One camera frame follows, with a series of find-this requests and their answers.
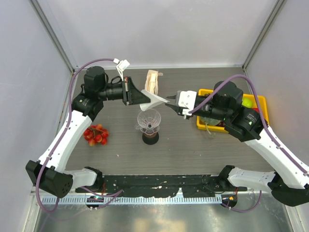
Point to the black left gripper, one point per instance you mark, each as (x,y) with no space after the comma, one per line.
(131,94)

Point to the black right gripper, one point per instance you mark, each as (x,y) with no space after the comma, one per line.
(178,110)

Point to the white paper coffee filter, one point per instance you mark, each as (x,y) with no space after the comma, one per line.
(154,101)

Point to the clear plastic coffee dripper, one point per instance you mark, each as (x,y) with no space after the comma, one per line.
(148,121)

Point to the black base glass carafe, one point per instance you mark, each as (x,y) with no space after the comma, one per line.
(150,136)

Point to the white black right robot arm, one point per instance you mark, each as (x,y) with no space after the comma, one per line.
(288,183)

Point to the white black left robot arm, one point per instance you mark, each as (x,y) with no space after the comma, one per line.
(49,173)

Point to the stack of paper filters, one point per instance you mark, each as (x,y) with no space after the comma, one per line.
(151,83)

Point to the yellow plastic fruit tray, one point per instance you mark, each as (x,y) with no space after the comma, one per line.
(206,92)

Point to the green netted melon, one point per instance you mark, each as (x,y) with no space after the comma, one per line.
(210,121)

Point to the red cherry bunch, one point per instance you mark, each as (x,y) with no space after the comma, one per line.
(96,134)

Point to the green apple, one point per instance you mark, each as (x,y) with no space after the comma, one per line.
(247,103)

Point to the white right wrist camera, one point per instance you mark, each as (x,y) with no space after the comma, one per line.
(187,100)

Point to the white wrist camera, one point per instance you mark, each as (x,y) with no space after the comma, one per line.
(121,65)
(187,100)

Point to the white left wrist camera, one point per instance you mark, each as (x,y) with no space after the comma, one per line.
(121,65)

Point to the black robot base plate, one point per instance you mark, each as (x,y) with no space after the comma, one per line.
(163,186)

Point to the white slotted cable duct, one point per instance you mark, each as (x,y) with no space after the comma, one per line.
(178,199)

